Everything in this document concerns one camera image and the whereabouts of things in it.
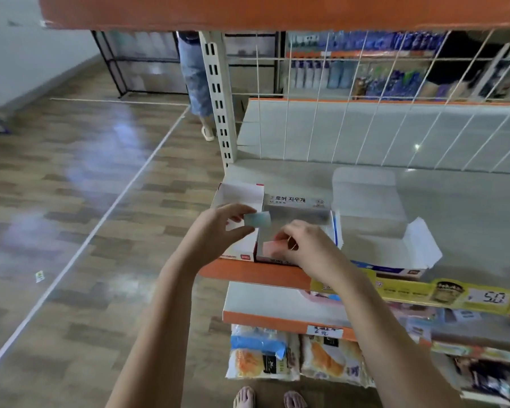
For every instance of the person's left hand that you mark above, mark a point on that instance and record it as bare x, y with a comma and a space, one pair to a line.
212, 238

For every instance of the person's right hand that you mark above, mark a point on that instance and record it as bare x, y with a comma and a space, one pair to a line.
314, 250

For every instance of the teal small box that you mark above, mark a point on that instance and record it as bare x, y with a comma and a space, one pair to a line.
258, 219

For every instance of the red eraser display box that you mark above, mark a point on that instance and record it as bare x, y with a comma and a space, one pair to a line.
238, 195

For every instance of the box of pink-blue erasers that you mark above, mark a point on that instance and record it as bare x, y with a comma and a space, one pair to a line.
297, 199

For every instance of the blue white eraser box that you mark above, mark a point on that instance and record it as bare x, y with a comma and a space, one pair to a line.
370, 199

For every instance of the person's left forearm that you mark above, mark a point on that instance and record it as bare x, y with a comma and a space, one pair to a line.
157, 344

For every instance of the person's right forearm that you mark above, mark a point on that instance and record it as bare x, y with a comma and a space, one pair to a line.
391, 352

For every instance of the white orange metal shelf unit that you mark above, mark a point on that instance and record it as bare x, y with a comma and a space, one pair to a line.
459, 208

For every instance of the person's right foot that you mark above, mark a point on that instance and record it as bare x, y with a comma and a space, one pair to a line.
295, 400

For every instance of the yellow price label strip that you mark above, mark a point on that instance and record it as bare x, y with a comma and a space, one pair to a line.
450, 293

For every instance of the paper scrap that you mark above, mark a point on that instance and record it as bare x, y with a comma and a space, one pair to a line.
39, 276

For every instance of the black metal rack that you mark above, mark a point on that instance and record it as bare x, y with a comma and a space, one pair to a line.
153, 63

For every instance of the row of blue bottles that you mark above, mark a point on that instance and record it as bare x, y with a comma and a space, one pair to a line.
391, 76

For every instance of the row of dark snack packets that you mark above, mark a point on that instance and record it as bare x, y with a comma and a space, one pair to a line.
493, 382

